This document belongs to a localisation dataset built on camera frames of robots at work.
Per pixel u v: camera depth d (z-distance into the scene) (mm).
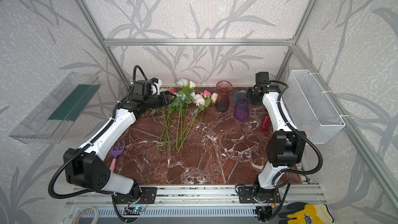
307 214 667
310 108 634
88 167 419
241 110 915
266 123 959
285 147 464
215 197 737
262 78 667
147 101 667
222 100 992
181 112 1014
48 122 638
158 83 749
